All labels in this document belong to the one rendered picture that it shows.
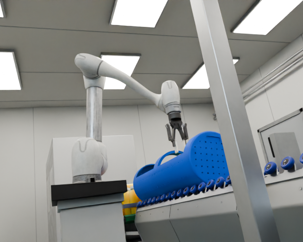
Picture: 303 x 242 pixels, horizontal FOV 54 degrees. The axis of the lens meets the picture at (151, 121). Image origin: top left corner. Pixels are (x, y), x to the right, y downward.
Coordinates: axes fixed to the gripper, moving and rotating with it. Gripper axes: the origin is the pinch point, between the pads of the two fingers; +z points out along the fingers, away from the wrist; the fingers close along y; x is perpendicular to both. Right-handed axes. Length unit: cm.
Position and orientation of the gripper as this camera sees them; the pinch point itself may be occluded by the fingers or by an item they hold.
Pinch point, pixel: (180, 147)
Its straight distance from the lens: 170.4
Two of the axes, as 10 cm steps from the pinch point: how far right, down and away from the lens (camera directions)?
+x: -3.6, 3.4, 8.7
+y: 9.2, -0.2, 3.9
